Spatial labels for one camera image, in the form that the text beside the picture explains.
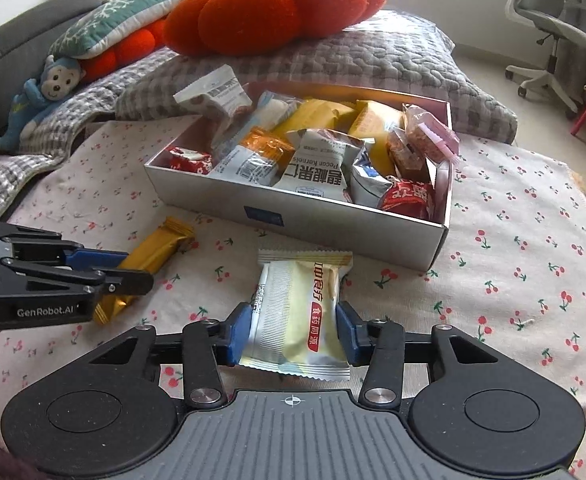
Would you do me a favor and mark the green snowflake pillow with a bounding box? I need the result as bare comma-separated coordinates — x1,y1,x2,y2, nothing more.
48,0,192,60

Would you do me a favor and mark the grey sofa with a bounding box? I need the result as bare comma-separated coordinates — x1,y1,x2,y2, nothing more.
0,0,104,111

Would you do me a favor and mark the yellow paper snack packet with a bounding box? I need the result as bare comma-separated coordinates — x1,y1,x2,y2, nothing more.
273,99,356,147
348,100,405,177

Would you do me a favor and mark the pink clear snack packet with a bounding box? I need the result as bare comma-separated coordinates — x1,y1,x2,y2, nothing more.
402,104,460,162

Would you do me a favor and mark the orange white snack packet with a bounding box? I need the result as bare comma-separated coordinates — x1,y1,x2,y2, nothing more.
208,127,295,187

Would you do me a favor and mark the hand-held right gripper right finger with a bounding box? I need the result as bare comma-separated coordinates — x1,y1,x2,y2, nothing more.
335,301,508,408

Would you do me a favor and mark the blue monkey plush toy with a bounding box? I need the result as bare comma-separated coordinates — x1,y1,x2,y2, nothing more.
0,55,86,157

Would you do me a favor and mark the white office chair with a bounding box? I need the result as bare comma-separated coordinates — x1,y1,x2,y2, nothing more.
504,0,586,118

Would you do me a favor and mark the grey checkered pillow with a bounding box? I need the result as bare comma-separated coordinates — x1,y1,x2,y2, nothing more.
116,10,518,143

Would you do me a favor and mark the small orange pumpkin pillow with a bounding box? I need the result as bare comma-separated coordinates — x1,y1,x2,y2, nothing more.
80,19,169,83

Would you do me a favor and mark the white grey snack packet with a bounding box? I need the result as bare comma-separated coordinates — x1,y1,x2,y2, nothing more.
173,65,252,127
273,129,367,204

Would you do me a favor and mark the clear bread packet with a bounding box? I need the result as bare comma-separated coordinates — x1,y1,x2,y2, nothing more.
253,91,301,133

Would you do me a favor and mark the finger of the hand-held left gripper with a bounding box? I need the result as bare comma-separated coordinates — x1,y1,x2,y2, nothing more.
0,257,155,297
62,246,130,272

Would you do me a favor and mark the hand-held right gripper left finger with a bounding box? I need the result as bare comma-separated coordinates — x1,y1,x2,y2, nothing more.
80,302,252,409

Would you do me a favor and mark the cream white snack packet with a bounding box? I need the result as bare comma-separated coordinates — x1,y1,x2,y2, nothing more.
239,248,354,378

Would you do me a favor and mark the white box with pink lining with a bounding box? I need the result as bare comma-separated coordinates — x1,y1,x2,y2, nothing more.
144,80,454,271

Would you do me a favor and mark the gold bar snack packet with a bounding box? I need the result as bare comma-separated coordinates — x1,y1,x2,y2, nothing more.
93,216,196,326

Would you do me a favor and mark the red white candy packet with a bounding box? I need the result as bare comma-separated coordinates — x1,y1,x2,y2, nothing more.
378,180,435,219
167,146,213,175

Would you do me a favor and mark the cherry print cloth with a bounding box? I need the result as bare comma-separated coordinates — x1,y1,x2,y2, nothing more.
0,120,586,431

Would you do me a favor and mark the grey checkered blanket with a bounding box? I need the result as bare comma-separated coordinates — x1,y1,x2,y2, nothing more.
0,50,174,221

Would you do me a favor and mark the silver blue snack packet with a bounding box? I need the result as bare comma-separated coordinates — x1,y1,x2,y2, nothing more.
350,152,400,207

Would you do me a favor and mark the large orange pumpkin pillow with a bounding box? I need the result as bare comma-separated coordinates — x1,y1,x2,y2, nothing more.
163,0,388,57

